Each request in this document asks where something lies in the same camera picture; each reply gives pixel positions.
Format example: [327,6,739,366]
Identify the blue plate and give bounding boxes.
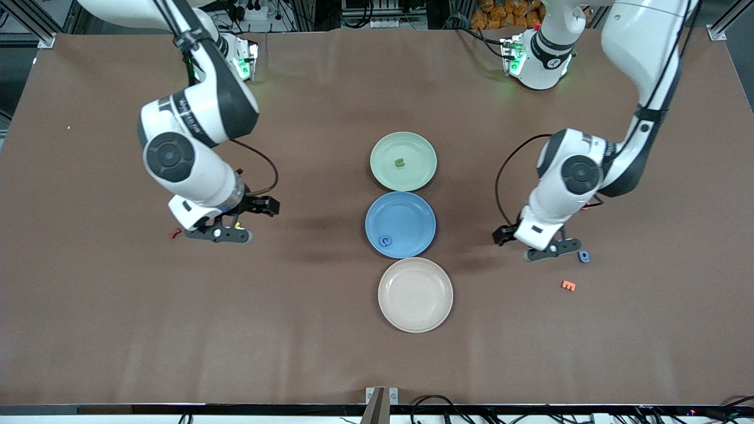
[365,191,437,259]

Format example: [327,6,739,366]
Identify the beige plate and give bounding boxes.
[378,257,454,334]

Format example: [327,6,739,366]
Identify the light green plate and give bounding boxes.
[370,131,438,193]

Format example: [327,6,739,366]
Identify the orange mesh bags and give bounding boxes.
[470,0,545,31]

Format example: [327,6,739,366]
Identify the white power strip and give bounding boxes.
[368,16,428,30]

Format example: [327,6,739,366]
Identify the black right camera cable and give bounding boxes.
[156,0,279,197]

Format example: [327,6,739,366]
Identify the black camera cable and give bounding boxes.
[495,0,702,229]
[156,0,279,197]

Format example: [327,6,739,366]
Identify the black left camera cable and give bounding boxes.
[495,0,702,229]

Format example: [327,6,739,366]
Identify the black cable bundle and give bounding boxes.
[630,396,754,424]
[409,395,490,424]

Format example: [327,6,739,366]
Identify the black table edge rail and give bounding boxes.
[0,403,754,417]

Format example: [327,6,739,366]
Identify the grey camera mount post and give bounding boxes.
[365,386,399,424]

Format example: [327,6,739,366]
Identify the aluminium frame post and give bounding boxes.
[707,0,754,42]
[0,0,57,49]

